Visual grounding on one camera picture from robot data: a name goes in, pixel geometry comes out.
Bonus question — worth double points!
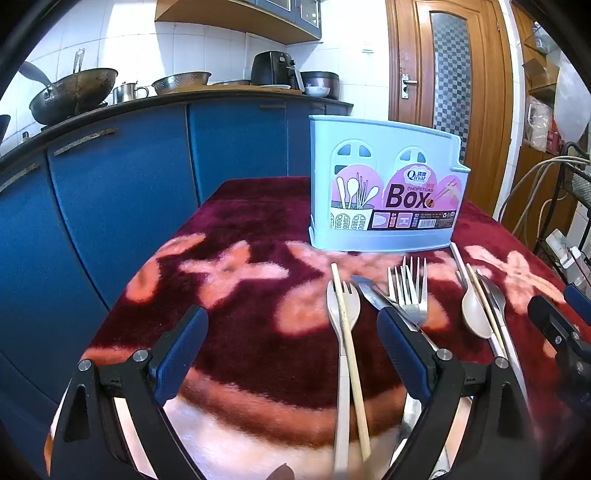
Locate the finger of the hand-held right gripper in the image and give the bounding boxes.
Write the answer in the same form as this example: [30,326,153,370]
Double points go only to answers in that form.
[529,295,585,366]
[564,282,591,311]

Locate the clear bag of packets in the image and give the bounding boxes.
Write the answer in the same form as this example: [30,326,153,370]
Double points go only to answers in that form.
[526,97,557,149]

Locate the cardboard box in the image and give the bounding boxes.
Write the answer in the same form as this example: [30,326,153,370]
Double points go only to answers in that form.
[522,58,560,90]

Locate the red floral blanket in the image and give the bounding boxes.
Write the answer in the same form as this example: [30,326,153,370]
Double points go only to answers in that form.
[44,175,591,480]

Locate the beige plastic fork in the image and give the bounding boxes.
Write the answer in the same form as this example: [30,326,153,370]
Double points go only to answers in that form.
[326,278,362,480]

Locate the grey cables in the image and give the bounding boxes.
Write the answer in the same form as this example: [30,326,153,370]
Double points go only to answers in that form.
[496,154,591,245]

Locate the blue wall cabinet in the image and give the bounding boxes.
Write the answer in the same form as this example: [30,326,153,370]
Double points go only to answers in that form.
[154,0,322,45]

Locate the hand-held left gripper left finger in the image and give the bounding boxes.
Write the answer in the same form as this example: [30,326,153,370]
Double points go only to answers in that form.
[50,305,209,480]

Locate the wooden door with glass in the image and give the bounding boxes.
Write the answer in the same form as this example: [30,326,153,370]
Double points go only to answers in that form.
[385,0,513,213]

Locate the black metal rack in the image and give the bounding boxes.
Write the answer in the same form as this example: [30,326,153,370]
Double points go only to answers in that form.
[536,141,591,278]

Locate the dark rice cooker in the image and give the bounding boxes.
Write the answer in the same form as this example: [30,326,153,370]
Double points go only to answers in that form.
[300,71,341,99]

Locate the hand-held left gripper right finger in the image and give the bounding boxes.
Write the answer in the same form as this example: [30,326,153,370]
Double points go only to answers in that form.
[376,307,541,480]

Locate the wooden shelf unit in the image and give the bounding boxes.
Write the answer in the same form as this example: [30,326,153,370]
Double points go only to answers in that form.
[508,0,578,241]

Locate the metal colander bowl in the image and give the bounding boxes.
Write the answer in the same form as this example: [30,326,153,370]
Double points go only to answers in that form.
[151,71,212,95]

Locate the white power strip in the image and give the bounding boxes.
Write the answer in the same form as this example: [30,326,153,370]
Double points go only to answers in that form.
[545,228,585,287]

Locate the white plastic bag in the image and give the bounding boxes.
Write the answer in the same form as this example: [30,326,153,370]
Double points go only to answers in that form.
[551,58,591,144]

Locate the dark metal wok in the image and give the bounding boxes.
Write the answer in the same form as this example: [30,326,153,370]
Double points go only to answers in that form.
[18,48,118,126]

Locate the light wooden chopstick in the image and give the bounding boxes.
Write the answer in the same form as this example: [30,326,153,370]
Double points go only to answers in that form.
[331,263,371,462]
[465,263,506,356]

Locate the beige plastic spoon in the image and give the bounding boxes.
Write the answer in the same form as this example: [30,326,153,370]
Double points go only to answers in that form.
[450,242,492,339]

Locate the dark kitchen countertop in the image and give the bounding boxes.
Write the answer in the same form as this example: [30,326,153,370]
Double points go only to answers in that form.
[0,88,354,158]

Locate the gas stove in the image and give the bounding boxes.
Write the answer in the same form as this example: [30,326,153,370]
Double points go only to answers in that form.
[21,102,110,139]

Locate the metal fork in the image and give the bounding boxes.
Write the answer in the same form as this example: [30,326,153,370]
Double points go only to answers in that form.
[387,265,419,324]
[401,255,437,352]

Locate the black air fryer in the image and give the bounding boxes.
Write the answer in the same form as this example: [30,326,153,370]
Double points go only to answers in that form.
[250,51,298,88]

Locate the light blue utensil holder box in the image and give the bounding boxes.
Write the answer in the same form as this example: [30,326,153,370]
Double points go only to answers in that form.
[308,114,472,252]

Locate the metal spoon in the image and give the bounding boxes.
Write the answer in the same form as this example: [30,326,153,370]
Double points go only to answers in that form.
[475,272,529,407]

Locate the blue kitchen base cabinet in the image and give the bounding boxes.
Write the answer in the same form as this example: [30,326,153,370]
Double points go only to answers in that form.
[0,99,354,462]

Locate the metal pitcher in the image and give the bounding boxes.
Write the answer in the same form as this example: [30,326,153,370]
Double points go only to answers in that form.
[112,80,149,104]

